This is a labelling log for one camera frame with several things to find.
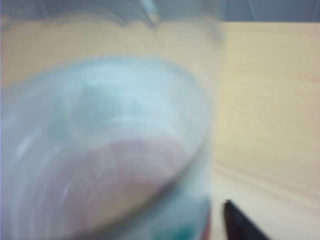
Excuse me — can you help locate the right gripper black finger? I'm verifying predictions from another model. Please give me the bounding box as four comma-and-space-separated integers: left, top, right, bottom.
223, 199, 274, 240

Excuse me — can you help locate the clear water bottle red label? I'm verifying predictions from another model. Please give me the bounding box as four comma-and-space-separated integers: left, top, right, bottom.
0, 0, 224, 240

